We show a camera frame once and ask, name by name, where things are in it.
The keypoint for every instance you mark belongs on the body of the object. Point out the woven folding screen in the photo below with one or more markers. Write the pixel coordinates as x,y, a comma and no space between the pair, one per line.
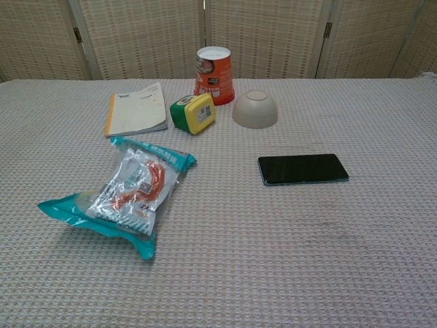
143,34

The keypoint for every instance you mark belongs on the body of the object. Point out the teal clear snack bag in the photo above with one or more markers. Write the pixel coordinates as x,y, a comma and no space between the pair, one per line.
129,191

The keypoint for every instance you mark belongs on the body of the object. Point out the white notebook with orange spine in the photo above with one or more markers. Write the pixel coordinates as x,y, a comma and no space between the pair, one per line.
136,109

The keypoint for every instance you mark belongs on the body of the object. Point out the green and yellow box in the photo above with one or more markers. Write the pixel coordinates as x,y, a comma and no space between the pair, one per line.
191,116

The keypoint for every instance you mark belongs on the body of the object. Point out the black and blue smartphone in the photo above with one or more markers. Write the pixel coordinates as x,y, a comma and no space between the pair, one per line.
302,169

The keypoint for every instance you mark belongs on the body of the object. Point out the beige woven tablecloth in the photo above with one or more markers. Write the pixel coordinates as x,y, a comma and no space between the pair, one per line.
218,239

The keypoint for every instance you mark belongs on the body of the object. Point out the beige bowl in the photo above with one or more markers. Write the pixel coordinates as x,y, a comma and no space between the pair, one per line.
254,112

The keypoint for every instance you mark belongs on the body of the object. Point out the brass screen hinge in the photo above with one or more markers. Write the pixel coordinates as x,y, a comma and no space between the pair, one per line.
78,35
328,30

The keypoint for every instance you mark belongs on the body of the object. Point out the red instant noodle cup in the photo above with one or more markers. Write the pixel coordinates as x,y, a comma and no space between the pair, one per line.
218,78

